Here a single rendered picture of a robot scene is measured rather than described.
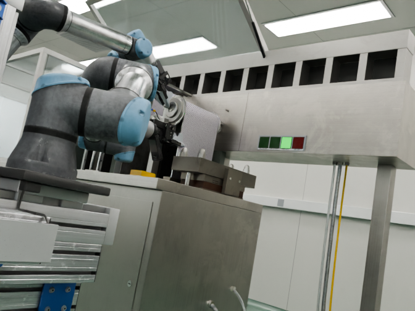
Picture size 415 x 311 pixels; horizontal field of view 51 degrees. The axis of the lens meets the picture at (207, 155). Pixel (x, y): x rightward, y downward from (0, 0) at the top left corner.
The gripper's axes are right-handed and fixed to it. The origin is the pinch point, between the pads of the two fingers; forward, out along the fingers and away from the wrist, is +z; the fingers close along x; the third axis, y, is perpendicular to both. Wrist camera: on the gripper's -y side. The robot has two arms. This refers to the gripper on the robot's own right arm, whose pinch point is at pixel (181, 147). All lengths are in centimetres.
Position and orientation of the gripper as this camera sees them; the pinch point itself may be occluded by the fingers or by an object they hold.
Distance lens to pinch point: 195.4
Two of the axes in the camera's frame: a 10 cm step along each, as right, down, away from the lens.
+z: 6.5, 2.3, 7.3
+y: 1.8, -9.7, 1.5
